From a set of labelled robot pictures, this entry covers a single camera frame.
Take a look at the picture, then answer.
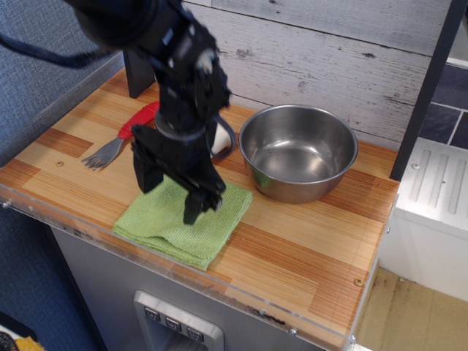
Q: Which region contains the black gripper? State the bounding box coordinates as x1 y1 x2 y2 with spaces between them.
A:
130 124 227 225

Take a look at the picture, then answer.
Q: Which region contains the white plastic spool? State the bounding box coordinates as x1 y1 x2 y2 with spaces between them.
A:
211 124 233 157

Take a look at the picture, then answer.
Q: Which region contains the green towel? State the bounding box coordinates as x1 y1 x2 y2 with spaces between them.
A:
113 178 253 271

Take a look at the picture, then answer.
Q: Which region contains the silver toy fridge dispenser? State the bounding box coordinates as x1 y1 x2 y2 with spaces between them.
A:
134 290 224 350

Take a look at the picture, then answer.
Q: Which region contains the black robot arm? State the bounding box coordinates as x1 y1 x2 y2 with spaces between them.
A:
71 1 230 224

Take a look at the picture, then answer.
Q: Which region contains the dark vertical post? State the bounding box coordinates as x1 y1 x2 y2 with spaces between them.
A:
390 0 467 181

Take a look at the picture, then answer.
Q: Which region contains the yellow object at corner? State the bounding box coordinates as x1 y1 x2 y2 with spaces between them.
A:
15 337 45 351

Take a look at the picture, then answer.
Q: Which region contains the red handled metal fork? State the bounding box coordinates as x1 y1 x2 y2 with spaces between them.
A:
81 102 160 170

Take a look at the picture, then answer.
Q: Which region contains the dark gray back post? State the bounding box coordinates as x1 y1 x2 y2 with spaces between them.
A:
124 51 156 99

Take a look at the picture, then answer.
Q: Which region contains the white toy sink unit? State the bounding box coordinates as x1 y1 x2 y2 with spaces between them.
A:
379 138 467 301

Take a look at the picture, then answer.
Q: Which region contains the black braided cable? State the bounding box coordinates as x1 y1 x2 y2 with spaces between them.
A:
0 32 121 69

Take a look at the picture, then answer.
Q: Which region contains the stainless steel bowl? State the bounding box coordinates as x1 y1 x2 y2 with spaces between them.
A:
238 105 358 203

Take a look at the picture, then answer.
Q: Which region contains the clear acrylic counter guard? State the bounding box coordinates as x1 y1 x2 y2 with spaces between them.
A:
1 170 398 350

